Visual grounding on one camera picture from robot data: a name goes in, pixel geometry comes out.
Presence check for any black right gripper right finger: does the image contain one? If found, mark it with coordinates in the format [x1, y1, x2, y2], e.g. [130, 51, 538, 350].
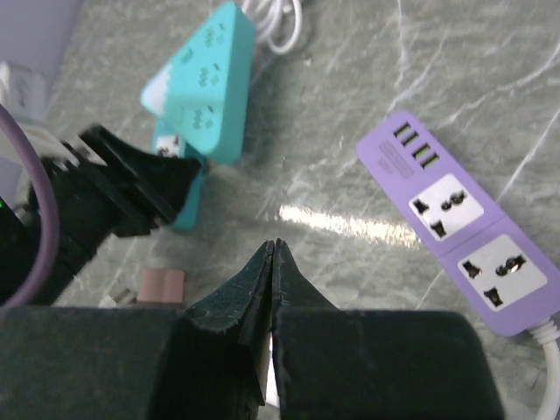
[271, 240, 505, 419]

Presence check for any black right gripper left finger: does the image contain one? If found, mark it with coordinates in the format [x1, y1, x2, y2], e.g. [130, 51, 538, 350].
[1, 241, 274, 419]

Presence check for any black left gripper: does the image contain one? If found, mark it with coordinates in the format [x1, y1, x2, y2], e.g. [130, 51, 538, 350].
[1, 124, 200, 305]

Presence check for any brown cube charger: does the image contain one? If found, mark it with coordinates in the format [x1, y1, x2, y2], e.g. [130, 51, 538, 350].
[98, 269, 186, 309]

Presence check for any teal triangular power strip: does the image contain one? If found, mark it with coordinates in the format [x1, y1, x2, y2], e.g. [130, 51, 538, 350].
[140, 2, 256, 164]

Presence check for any purple power strip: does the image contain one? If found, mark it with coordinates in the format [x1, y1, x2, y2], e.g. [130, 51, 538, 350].
[356, 111, 559, 336]

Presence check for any teal rectangular power strip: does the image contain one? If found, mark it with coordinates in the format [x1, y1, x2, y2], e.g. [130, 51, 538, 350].
[152, 120, 208, 232]

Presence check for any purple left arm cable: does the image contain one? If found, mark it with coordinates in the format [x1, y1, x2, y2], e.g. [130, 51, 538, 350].
[0, 103, 60, 307]

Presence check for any white coiled cable with plug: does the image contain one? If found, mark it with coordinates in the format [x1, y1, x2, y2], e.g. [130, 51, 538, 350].
[240, 0, 305, 54]

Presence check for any white purple strip cable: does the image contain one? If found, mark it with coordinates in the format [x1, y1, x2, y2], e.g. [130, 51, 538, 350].
[531, 318, 560, 420]

